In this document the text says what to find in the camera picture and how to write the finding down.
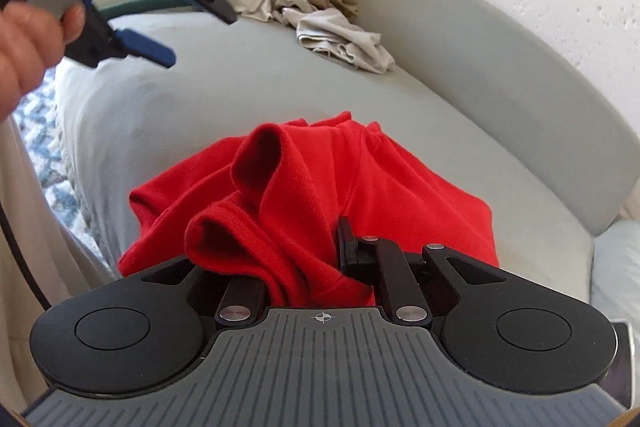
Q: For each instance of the grey sofa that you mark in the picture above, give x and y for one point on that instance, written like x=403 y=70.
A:
x=200 y=82

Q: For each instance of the blue white patterned rug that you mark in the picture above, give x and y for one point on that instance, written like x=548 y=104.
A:
x=50 y=147

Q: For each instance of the red shirt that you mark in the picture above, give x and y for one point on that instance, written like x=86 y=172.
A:
x=325 y=187

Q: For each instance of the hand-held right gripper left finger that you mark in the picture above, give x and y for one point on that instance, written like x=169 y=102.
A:
x=240 y=297

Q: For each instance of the pale grey cushion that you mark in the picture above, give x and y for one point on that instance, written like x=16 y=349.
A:
x=620 y=267

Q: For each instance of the beige grey crumpled garment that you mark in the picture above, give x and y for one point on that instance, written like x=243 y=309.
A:
x=340 y=37

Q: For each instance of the person's beige pants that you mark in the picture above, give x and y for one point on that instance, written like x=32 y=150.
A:
x=30 y=232

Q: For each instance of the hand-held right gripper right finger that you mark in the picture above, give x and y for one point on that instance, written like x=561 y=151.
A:
x=345 y=247

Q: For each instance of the person's left hand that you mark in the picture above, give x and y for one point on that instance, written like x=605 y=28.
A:
x=25 y=42

